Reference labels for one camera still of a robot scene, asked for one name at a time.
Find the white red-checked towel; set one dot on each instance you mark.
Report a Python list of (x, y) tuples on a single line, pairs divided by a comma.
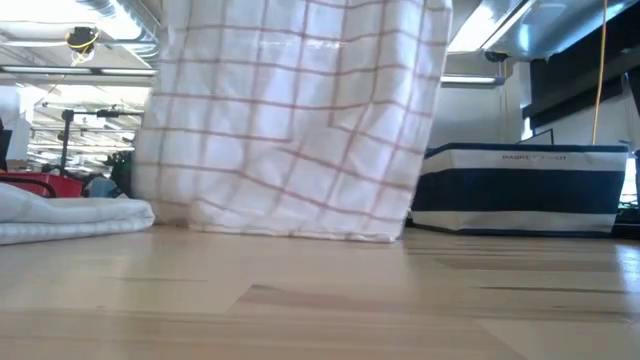
[(300, 125)]

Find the white beige-checked towel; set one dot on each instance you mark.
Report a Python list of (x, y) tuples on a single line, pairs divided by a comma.
[(65, 215)]

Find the black background monitor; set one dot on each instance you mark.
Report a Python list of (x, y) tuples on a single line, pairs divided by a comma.
[(4, 147)]

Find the long ceiling light bar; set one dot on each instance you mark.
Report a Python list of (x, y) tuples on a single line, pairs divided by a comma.
[(75, 70)]

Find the navy fabric basket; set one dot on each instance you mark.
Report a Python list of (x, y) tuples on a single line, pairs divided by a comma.
[(520, 190)]

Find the red storage bin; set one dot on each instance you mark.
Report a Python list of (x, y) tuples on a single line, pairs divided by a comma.
[(60, 185)]

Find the black gantry frame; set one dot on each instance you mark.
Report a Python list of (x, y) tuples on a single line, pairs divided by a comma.
[(65, 135)]

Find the black ceiling camera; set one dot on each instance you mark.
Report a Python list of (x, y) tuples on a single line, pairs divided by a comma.
[(496, 56)]

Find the person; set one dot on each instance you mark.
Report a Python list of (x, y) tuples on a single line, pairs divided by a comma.
[(121, 172)]

